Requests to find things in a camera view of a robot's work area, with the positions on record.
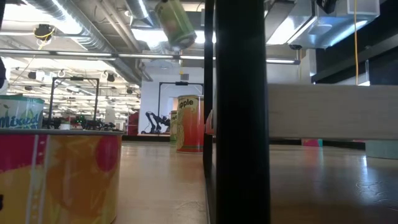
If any rectangular silver air duct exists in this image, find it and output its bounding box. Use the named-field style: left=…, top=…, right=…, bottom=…
left=264, top=0, right=381, bottom=50

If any long ceiling light bar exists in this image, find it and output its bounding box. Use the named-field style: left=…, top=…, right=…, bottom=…
left=0, top=49, right=301, bottom=65

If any apple label tin can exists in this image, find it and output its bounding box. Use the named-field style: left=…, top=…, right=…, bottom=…
left=176, top=95, right=205, bottom=154

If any teal tin can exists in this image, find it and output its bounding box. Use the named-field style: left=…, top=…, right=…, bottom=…
left=365, top=139, right=398, bottom=160

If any yellow red fruit tin can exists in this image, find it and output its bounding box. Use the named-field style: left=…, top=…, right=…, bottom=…
left=0, top=129, right=124, bottom=224

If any yellow hanging cable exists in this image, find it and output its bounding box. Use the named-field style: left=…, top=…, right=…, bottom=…
left=353, top=0, right=359, bottom=85

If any mixed fruit label tin can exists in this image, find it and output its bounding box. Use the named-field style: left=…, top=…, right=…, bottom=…
left=0, top=94, right=45, bottom=130

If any black table frame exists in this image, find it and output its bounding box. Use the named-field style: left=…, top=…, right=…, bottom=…
left=121, top=133, right=367, bottom=151

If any smooth silver ceiling duct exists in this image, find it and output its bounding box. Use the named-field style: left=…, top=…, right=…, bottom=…
left=124, top=0, right=156, bottom=27

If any red cup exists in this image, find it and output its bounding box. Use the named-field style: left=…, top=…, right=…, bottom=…
left=300, top=138, right=323, bottom=147

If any red background cabinet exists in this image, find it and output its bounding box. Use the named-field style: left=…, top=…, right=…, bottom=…
left=126, top=111, right=140, bottom=136

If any ribbed silver ceiling duct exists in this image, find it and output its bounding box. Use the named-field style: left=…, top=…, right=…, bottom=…
left=26, top=0, right=153, bottom=86

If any black ceiling cable reel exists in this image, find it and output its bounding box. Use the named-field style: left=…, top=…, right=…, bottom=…
left=33, top=24, right=56, bottom=41

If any background robot station clutter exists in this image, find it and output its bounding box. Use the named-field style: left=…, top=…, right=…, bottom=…
left=42, top=114, right=118, bottom=131

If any black shelf side frame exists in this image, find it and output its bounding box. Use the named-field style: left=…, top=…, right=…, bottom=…
left=202, top=0, right=271, bottom=224

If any pears label tin can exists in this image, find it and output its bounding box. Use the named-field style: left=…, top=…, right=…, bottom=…
left=169, top=110, right=178, bottom=144
left=154, top=0, right=198, bottom=50

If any wooden shelf board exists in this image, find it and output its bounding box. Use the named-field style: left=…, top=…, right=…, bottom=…
left=267, top=83, right=398, bottom=140

